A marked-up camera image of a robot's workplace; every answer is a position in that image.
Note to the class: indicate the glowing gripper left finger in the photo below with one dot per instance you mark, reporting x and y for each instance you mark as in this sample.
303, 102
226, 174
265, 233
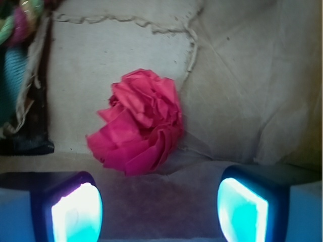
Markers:
50, 206

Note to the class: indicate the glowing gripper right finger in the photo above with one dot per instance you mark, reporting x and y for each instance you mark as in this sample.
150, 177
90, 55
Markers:
270, 203

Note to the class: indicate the red paper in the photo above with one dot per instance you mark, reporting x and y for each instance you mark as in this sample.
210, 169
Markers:
143, 124

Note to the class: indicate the brown paper bag bin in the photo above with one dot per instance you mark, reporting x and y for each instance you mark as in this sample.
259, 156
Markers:
249, 78

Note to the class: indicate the teal cloth towel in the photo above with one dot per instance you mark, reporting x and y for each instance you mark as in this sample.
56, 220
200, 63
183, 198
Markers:
13, 66

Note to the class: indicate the multicolour twisted rope toy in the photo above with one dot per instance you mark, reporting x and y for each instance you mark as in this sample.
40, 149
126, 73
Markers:
19, 20

